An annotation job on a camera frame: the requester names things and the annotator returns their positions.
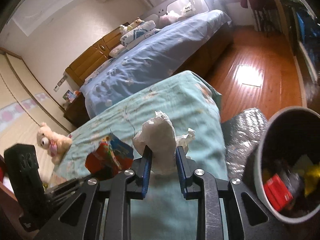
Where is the red blue snack wrapper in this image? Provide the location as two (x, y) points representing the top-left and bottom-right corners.
(85, 133), (134, 180)

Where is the white tissue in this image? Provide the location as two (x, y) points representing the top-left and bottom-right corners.
(132, 111), (195, 176)

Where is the red snack bag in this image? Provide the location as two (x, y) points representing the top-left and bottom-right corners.
(264, 174), (293, 212)

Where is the yellow snack wrapper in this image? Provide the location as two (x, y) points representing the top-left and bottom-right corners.
(293, 154), (319, 197)

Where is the white trash bin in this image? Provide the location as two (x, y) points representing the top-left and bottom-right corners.
(253, 106), (319, 224)

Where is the cream teddy bear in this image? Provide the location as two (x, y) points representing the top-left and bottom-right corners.
(36, 122), (73, 165)

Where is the teal floral blanket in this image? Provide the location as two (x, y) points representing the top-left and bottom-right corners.
(49, 71), (228, 239)

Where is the silver bubble foil bag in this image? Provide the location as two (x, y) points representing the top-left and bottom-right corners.
(221, 108), (267, 179)

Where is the dark wooden nightstand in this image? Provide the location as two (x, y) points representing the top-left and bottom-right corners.
(63, 93), (90, 128)

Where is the blue bed quilt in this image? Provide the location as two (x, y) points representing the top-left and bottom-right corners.
(80, 10), (233, 119)

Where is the wooden headboard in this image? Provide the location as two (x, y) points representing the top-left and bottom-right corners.
(65, 27), (121, 87)

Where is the blue white pillow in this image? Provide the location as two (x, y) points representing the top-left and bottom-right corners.
(120, 21), (161, 50)

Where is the small plush toy on pillow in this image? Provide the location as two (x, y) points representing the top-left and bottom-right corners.
(119, 18), (144, 35)

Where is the black tv cabinet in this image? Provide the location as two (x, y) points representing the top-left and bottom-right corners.
(280, 0), (319, 84)

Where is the photo frame on nightstand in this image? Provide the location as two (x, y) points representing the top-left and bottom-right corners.
(63, 90), (80, 103)

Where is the grey crib rail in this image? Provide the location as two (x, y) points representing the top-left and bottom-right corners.
(140, 0), (209, 22)

